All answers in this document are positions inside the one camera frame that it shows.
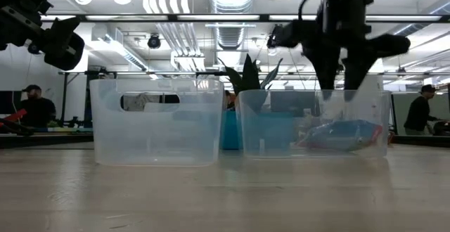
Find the clear plastic bin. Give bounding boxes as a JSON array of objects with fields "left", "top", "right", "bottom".
[
  {"left": 89, "top": 78, "right": 225, "bottom": 167},
  {"left": 234, "top": 89, "right": 392, "bottom": 160}
]

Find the blue red granola bar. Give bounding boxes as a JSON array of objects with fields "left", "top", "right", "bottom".
[{"left": 297, "top": 119, "right": 384, "bottom": 153}]

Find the black ceiling spotlight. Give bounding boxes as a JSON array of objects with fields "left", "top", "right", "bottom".
[
  {"left": 147, "top": 34, "right": 162, "bottom": 50},
  {"left": 266, "top": 25, "right": 282, "bottom": 49}
]

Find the teal plastic tray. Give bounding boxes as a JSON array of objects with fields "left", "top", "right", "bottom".
[{"left": 219, "top": 110, "right": 296, "bottom": 151}]

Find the green partition panel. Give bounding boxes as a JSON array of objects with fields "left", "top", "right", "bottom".
[{"left": 392, "top": 93, "right": 450, "bottom": 136}]

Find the potted snake plant white pot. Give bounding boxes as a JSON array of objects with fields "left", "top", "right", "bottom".
[{"left": 217, "top": 53, "right": 284, "bottom": 112}]

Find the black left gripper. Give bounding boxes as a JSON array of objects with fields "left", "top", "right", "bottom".
[{"left": 0, "top": 0, "right": 85, "bottom": 71}]

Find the silver ceiling air duct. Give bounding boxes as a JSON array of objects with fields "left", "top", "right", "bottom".
[{"left": 207, "top": 0, "right": 257, "bottom": 50}]

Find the dark background monitor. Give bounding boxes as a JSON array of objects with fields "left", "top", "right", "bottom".
[{"left": 0, "top": 90, "right": 23, "bottom": 116}]

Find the black ceiling light rail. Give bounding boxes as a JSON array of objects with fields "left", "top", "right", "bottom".
[{"left": 40, "top": 13, "right": 450, "bottom": 23}]

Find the red tool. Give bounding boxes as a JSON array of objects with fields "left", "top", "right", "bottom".
[{"left": 0, "top": 108, "right": 28, "bottom": 124}]

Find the person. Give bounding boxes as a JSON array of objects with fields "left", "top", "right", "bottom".
[
  {"left": 403, "top": 84, "right": 442, "bottom": 136},
  {"left": 19, "top": 84, "right": 57, "bottom": 128}
]

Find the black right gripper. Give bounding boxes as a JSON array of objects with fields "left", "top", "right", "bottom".
[{"left": 277, "top": 0, "right": 411, "bottom": 102}]

